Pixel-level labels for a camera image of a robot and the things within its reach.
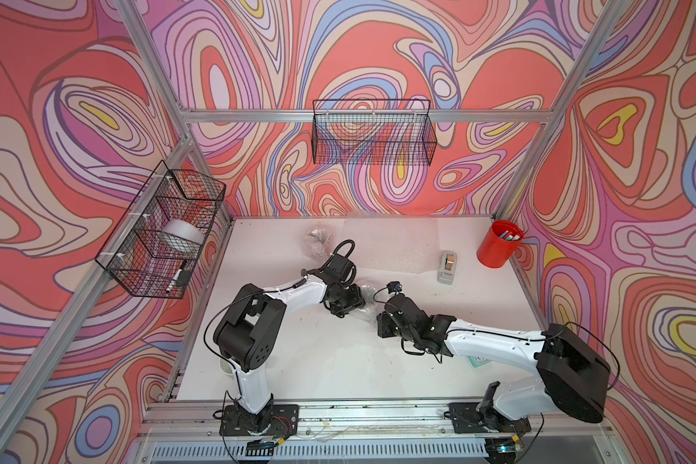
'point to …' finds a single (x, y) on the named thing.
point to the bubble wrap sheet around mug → (316, 244)
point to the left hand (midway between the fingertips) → (365, 308)
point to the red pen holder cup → (499, 244)
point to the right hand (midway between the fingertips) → (380, 325)
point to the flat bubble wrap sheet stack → (395, 245)
